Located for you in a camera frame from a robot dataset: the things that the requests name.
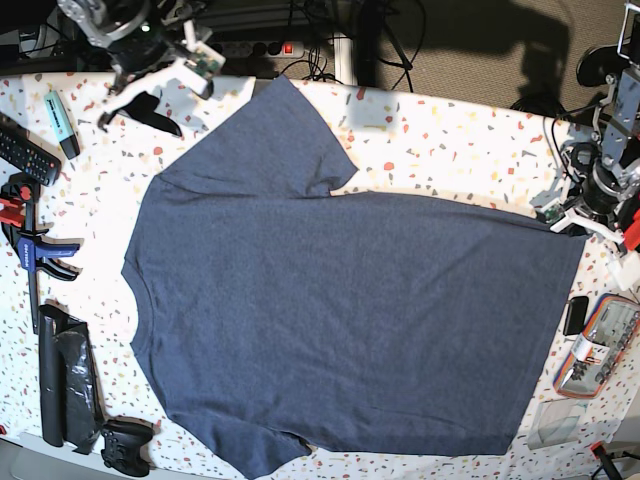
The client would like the white power strip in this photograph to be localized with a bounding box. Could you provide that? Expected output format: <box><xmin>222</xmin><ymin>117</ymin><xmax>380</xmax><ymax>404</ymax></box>
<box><xmin>213</xmin><ymin>41</ymin><xmax>305</xmax><ymax>59</ymax></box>

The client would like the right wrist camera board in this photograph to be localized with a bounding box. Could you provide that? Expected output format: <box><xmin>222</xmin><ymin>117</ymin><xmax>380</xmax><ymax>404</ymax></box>
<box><xmin>186</xmin><ymin>43</ymin><xmax>226</xmax><ymax>81</ymax></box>

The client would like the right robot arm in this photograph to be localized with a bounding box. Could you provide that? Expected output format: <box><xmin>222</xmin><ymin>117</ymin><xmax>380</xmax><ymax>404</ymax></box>
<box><xmin>58</xmin><ymin>1</ymin><xmax>225</xmax><ymax>137</ymax></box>

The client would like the small black box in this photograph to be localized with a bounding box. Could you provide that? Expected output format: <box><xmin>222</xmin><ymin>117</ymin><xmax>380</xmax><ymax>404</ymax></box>
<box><xmin>563</xmin><ymin>296</ymin><xmax>589</xmax><ymax>336</ymax></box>

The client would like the blue grey T-shirt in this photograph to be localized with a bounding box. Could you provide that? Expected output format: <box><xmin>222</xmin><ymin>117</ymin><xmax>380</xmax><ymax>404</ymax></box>
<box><xmin>122</xmin><ymin>78</ymin><xmax>584</xmax><ymax>479</ymax></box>

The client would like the clear plastic container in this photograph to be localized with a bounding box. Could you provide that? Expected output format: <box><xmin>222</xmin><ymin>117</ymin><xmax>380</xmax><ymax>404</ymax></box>
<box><xmin>527</xmin><ymin>398</ymin><xmax>589</xmax><ymax>450</ymax></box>

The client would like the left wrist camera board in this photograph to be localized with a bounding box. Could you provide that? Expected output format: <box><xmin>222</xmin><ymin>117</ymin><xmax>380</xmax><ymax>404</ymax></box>
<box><xmin>536</xmin><ymin>201</ymin><xmax>565</xmax><ymax>225</ymax></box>

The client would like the blue black bar clamp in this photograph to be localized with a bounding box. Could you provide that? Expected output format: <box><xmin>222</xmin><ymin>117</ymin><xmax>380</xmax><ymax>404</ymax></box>
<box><xmin>1</xmin><ymin>173</ymin><xmax>80</xmax><ymax>334</ymax></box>

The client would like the white plastic part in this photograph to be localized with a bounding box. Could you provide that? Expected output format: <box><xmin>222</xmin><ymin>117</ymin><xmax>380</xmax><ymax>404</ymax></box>
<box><xmin>606</xmin><ymin>247</ymin><xmax>640</xmax><ymax>290</ymax></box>

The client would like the white table leg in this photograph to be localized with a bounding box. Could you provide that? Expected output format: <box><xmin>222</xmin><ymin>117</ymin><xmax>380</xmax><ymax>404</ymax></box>
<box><xmin>333</xmin><ymin>34</ymin><xmax>357</xmax><ymax>86</ymax></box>

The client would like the red black tool corner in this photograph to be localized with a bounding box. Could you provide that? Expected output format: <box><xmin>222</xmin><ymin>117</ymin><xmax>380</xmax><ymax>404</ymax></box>
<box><xmin>590</xmin><ymin>442</ymin><xmax>622</xmax><ymax>480</ymax></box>

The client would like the red black clamp right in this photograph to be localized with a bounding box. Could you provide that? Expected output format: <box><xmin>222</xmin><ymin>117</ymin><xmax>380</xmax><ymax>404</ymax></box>
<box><xmin>621</xmin><ymin>209</ymin><xmax>640</xmax><ymax>251</ymax></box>

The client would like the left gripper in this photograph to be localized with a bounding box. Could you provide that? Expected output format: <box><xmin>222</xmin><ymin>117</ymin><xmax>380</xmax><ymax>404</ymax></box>
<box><xmin>549</xmin><ymin>167</ymin><xmax>639</xmax><ymax>254</ymax></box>

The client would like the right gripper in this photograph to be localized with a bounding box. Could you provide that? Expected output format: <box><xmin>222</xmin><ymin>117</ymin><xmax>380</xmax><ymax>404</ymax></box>
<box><xmin>97</xmin><ymin>33</ymin><xmax>213</xmax><ymax>137</ymax></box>

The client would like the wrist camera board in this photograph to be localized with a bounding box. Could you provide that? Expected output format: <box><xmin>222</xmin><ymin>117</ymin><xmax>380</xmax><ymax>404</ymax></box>
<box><xmin>186</xmin><ymin>43</ymin><xmax>226</xmax><ymax>81</ymax></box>
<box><xmin>536</xmin><ymin>201</ymin><xmax>565</xmax><ymax>225</ymax></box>

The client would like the black shoe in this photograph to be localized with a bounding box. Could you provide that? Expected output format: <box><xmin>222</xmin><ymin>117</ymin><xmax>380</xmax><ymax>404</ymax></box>
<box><xmin>576</xmin><ymin>45</ymin><xmax>627</xmax><ymax>87</ymax></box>

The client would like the light blue highlighter pen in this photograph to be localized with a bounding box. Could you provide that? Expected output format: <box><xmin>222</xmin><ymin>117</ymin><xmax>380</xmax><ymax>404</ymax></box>
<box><xmin>44</xmin><ymin>91</ymin><xmax>80</xmax><ymax>159</ymax></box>

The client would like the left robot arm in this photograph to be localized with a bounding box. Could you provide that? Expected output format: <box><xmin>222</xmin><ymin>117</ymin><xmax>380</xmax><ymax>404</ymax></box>
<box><xmin>541</xmin><ymin>1</ymin><xmax>639</xmax><ymax>253</ymax></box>

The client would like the black plastic bag roll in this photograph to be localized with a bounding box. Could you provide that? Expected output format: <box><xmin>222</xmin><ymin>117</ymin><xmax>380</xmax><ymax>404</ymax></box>
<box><xmin>38</xmin><ymin>304</ymin><xmax>104</xmax><ymax>455</ymax></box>

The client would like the black game controller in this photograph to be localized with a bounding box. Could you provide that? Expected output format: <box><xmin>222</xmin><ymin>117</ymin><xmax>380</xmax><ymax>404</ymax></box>
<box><xmin>101</xmin><ymin>419</ymin><xmax>154</xmax><ymax>478</ymax></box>

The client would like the black TV remote control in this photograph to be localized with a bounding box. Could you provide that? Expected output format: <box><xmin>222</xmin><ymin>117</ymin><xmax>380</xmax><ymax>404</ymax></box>
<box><xmin>1</xmin><ymin>114</ymin><xmax>61</xmax><ymax>187</ymax></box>

